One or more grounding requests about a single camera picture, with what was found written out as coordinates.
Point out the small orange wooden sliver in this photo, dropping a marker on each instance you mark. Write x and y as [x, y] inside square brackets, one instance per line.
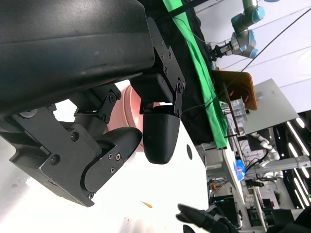
[147, 204]

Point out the brown wooden board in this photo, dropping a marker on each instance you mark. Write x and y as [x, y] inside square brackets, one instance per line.
[247, 92]

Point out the grey metal plate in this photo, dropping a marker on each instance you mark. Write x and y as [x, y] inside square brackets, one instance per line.
[272, 106]

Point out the blue plastic object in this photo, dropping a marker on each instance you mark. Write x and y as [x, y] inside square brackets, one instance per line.
[240, 170]

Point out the white jointed robot arm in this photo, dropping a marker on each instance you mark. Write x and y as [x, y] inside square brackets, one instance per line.
[269, 150]

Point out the pink plastic bowl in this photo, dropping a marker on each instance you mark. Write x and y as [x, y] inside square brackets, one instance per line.
[128, 114]

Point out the green cloth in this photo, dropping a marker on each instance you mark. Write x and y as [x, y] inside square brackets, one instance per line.
[213, 116]

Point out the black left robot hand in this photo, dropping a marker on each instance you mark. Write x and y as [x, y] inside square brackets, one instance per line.
[60, 48]

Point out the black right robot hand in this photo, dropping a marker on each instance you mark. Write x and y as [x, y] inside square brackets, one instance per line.
[206, 222]

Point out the black round table grommet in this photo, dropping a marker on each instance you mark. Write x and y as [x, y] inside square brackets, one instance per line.
[189, 151]

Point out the silver aluminium beam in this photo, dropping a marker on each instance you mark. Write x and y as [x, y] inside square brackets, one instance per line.
[291, 163]

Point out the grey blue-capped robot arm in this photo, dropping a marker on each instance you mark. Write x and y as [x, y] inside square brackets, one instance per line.
[243, 38]

